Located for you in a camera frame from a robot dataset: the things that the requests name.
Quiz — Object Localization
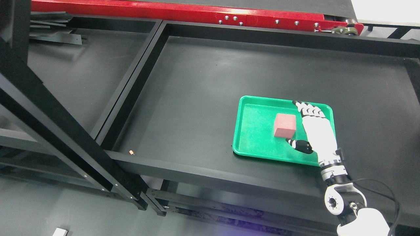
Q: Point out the green plastic tray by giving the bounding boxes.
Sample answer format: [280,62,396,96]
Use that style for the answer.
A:
[232,95,319,167]

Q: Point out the black metal shelf left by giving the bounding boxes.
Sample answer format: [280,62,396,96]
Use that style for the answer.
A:
[1,0,165,215]

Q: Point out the black metal shelf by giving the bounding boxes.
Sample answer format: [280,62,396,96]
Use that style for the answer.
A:
[1,0,165,215]
[96,21,419,227]

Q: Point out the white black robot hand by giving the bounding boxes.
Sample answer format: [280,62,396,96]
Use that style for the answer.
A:
[285,101,341,167]

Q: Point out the red conveyor frame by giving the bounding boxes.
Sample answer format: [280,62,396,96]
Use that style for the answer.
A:
[31,0,364,35]

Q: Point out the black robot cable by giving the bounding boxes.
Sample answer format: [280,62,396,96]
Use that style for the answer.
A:
[348,179,401,236]

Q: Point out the pink foam block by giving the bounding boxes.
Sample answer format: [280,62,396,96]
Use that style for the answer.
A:
[274,113,297,139]

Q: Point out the black metal shelf right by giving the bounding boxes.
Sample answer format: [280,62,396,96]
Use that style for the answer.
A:
[96,21,419,227]

